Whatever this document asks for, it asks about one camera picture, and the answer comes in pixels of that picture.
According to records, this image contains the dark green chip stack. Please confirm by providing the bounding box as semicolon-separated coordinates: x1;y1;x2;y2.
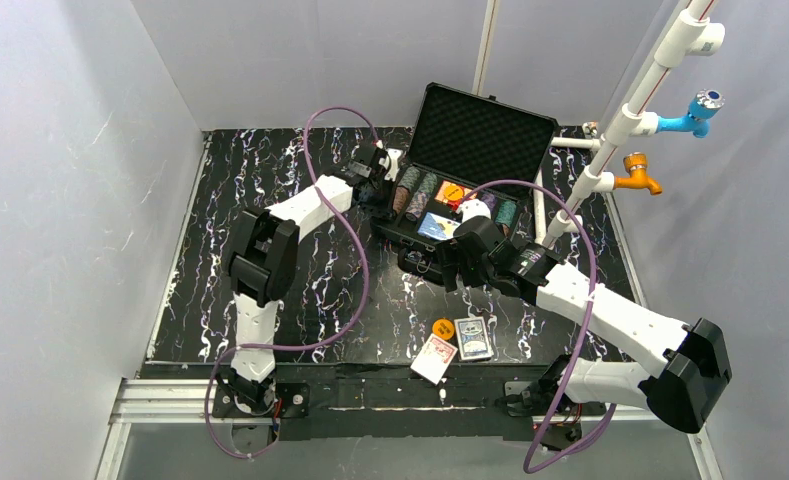
397;166;421;192

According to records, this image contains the orange dealer button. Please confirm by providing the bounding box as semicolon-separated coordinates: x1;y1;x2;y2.
432;318;455;341

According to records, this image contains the blue playing card deck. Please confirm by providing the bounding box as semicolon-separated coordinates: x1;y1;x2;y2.
453;317;493;362

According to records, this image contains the black poker set case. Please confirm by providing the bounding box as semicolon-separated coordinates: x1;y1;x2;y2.
371;83;558;285

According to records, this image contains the red playing card deck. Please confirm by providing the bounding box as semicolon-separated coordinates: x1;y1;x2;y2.
410;334;458;385

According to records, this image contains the brown poker chip stack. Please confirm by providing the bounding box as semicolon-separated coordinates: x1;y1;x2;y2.
392;186;411;214

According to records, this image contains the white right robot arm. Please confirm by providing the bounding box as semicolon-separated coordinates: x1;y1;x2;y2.
430;217;732;434

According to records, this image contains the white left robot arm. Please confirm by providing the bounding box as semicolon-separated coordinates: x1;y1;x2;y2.
215;142;403;416

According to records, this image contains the green chip stack in case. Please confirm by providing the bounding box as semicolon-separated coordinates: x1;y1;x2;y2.
495;200;517;232

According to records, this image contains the blue card deck in case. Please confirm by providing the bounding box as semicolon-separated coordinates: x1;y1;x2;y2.
417;212;461;241

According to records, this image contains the purple chip stack in case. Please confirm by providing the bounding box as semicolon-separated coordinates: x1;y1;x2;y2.
479;191;497;213

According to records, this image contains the grey chip stack in case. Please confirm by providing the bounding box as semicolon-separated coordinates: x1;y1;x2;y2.
405;173;438;222

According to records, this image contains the orange plastic tap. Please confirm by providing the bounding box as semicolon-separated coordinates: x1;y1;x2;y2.
613;152;663;196

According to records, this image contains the blue plastic tap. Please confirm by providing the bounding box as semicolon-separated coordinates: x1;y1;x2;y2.
656;89;725;138

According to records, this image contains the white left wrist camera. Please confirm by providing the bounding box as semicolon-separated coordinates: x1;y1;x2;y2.
383;148;404;182

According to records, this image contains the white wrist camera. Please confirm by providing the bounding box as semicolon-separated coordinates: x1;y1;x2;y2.
456;198;491;223
383;148;404;182

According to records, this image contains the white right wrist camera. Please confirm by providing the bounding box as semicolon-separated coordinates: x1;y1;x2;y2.
456;198;491;223

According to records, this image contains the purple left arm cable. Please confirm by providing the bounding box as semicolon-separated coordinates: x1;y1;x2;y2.
205;105;382;461

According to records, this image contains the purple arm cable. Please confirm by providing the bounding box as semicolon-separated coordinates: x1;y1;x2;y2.
205;105;382;461
460;179;617;475

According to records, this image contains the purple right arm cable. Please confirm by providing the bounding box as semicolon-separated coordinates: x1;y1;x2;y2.
460;179;617;475

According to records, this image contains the white pvc pipe frame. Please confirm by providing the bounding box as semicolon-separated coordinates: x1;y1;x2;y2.
539;0;726;247

